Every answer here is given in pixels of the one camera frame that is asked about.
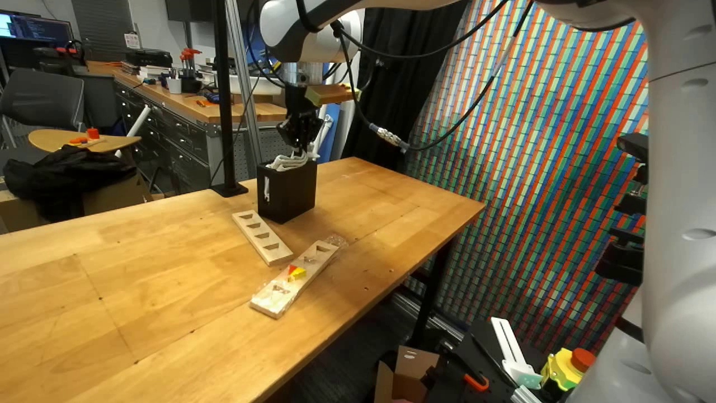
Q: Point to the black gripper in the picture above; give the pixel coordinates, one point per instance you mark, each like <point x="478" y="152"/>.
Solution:
<point x="300" y="124"/>

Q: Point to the white cloth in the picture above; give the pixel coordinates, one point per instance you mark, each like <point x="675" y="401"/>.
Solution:
<point x="293" y="162"/>

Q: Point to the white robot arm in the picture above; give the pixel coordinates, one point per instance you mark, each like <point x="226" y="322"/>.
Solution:
<point x="680" y="224"/>

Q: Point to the black box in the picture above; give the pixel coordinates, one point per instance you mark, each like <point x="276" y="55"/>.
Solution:
<point x="288" y="195"/>

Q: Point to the small open cardboard box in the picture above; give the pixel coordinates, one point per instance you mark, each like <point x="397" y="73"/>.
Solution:
<point x="404" y="373"/>

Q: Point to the black stand pole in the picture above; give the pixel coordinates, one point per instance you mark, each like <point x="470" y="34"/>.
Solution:
<point x="225" y="97"/>

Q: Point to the plain wooden puzzle board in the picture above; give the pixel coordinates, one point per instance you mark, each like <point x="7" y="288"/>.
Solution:
<point x="262" y="236"/>

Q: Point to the grey aluminium pole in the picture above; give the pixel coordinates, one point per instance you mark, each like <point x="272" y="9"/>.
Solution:
<point x="242" y="74"/>

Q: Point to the black curtain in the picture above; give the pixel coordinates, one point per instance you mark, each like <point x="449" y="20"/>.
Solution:
<point x="388" y="91"/>

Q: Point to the wooden top workbench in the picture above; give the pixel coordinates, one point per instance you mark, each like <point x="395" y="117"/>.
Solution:
<point x="186" y="113"/>

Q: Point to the wooden puzzle board coloured pieces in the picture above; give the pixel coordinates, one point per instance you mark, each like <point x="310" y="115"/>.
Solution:
<point x="294" y="278"/>

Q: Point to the red topped black device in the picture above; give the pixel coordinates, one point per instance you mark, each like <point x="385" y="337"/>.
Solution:
<point x="188" y="67"/>

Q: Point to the white slanted bar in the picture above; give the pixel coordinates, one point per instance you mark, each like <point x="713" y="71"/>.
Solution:
<point x="136" y="127"/>

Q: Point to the flat black device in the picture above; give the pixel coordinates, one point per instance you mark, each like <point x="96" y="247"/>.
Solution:
<point x="149" y="56"/>

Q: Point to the black table leg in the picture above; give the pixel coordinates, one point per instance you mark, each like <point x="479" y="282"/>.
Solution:
<point x="429" y="299"/>

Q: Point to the orange toy pieces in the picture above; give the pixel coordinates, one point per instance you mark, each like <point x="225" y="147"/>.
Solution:
<point x="88" y="134"/>

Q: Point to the colourful striped backdrop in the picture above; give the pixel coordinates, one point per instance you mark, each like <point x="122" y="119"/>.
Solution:
<point x="523" y="187"/>

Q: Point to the black bag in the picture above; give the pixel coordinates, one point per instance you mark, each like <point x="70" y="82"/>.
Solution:
<point x="69" y="180"/>

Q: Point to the round wooden stool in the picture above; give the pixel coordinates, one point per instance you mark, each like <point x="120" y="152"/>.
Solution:
<point x="59" y="140"/>

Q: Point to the black office chair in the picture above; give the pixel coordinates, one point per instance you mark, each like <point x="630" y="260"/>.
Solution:
<point x="41" y="97"/>

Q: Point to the dark monitor with blue glow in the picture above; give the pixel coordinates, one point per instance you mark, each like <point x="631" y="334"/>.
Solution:
<point x="34" y="28"/>

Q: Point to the yellow red emergency stop button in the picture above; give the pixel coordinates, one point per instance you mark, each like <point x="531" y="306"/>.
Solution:
<point x="567" y="367"/>

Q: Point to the white clamp rail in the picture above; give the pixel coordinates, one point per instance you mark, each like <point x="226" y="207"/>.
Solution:
<point x="512" y="349"/>

